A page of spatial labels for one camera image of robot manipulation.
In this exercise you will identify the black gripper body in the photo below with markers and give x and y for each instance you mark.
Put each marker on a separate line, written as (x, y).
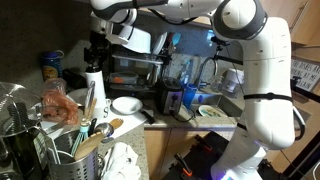
(97, 41)

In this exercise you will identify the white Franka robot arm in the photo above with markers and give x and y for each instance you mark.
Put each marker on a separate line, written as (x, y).
(263, 83)

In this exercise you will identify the blue cup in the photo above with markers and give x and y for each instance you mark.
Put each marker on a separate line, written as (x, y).
(189, 95)

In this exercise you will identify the dark olive oil bottle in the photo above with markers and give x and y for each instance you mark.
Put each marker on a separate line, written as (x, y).
(23, 156)

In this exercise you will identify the clear container with orange food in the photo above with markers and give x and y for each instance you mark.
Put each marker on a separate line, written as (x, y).
(124, 78)

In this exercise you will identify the metal tongs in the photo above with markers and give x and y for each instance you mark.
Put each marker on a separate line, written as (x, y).
(90, 98)

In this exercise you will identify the blue can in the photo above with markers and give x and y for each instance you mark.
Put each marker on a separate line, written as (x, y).
(51, 66)

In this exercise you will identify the large white bowl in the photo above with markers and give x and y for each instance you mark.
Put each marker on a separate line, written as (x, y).
(138, 40)

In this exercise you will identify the orange plastic bag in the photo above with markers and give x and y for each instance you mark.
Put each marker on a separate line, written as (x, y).
(58, 103)

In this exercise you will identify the white mug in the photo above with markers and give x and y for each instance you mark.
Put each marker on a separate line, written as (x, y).
(104, 111)

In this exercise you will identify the large white plate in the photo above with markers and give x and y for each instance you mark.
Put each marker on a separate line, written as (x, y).
(159, 43)

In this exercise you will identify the metal ladle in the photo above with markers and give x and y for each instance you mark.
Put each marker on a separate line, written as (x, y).
(104, 128)

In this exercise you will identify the white cutting board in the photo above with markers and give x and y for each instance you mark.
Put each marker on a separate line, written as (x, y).
(130, 121)

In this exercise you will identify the black and silver toaster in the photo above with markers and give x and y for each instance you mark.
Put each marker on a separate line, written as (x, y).
(170, 96)

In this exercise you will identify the perforated metal utensil holder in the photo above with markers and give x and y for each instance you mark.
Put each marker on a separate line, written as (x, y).
(75, 166)

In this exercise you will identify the white cloth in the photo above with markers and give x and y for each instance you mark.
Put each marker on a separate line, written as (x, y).
(121, 163)

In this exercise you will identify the metal faucet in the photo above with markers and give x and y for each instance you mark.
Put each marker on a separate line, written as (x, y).
(205, 66)

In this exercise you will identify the dirty white plate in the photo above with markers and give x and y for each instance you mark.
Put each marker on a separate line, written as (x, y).
(212, 111)

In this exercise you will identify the white kitchen appliance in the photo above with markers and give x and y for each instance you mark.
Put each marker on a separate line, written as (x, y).
(232, 80)

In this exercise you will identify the black case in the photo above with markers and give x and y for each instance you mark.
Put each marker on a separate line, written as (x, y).
(196, 156)

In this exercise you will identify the white sign with black text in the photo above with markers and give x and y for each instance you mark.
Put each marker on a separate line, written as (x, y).
(305, 75)

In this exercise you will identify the black camera on stand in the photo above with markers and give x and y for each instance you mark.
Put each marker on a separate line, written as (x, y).
(218, 40)

